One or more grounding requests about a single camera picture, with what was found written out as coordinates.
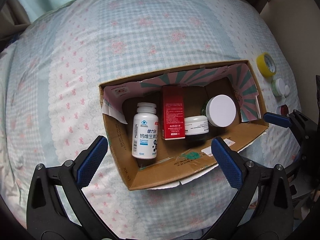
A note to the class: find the white supplement bottle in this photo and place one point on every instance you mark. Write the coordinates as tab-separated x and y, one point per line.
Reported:
145	132

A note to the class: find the white earbuds case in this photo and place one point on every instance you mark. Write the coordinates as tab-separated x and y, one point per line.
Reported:
287	90

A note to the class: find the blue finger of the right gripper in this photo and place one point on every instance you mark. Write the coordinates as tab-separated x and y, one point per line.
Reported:
278	120

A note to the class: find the open cardboard box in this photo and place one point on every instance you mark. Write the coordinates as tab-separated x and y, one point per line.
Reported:
160	125

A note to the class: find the yellow tape roll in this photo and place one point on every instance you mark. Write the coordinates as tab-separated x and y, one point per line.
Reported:
266	65

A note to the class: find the small white cream jar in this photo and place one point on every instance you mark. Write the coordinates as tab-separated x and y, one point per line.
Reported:
195	125

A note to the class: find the red carton box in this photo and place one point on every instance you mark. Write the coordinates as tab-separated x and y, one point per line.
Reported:
173	126

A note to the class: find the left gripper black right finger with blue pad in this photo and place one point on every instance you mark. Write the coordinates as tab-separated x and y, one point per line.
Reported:
262	206

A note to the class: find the large white lid jar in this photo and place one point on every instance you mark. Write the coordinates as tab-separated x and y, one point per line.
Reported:
219	110

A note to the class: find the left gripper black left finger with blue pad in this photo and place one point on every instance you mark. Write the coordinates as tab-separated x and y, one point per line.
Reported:
57	207

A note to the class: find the dark red jar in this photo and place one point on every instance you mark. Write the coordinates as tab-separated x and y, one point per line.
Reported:
282	110

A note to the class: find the green jar white lid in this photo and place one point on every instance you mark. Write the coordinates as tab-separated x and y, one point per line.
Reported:
278	87

